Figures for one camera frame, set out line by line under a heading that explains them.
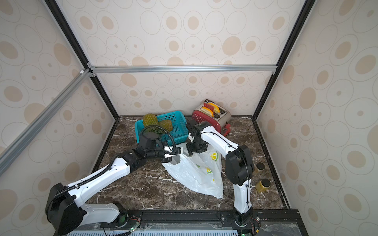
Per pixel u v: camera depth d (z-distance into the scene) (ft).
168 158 2.20
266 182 2.51
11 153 1.68
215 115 3.18
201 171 2.66
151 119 3.18
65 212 1.26
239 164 1.65
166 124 3.38
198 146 2.49
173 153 1.92
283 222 2.39
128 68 3.07
